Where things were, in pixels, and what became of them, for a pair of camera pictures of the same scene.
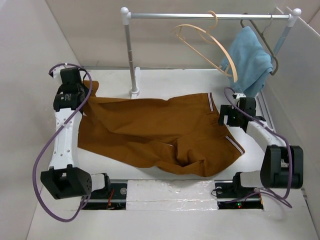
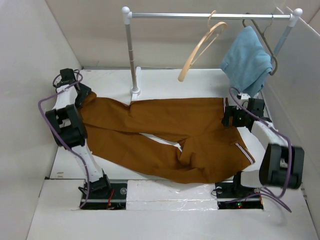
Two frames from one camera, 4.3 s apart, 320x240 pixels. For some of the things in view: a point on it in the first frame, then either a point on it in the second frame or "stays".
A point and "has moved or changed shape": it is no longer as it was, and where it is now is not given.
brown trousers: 183,135 has moved or changed shape
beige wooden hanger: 210,62 to 189,62
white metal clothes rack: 135,74 stays
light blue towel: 252,61 stays
